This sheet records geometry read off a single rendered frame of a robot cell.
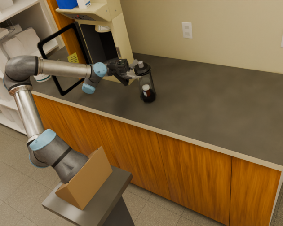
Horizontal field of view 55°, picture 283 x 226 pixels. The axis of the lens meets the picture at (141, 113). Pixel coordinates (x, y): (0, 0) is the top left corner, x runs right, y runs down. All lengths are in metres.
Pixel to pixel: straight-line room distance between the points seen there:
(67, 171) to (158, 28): 1.28
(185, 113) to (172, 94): 0.20
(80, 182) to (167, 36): 1.28
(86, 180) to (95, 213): 0.15
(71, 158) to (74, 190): 0.13
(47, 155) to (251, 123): 1.01
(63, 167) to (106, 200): 0.26
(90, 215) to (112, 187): 0.16
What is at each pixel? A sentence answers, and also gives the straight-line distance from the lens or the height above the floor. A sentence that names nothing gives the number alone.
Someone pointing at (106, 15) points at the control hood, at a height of 1.45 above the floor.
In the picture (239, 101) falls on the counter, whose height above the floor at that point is 0.94.
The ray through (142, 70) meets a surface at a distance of 1.52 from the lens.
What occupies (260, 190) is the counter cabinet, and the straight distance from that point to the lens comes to 1.61.
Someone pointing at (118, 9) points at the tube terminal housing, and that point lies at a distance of 1.73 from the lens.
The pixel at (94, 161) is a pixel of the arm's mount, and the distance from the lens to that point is 1.24.
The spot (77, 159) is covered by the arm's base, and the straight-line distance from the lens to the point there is 1.21.
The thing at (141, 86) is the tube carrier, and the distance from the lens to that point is 1.60.
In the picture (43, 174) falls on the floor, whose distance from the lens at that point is 2.91.
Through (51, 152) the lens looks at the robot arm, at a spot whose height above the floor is 1.21.
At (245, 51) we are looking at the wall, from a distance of 1.89.
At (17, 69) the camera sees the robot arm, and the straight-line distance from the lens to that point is 1.39.
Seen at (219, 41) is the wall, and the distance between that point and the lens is 1.91.
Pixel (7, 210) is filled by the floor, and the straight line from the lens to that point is 2.86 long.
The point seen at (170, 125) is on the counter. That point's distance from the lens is 1.52.
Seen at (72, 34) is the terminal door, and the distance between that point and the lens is 1.89.
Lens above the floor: 1.99
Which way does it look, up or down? 40 degrees down
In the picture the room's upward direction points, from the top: 14 degrees counter-clockwise
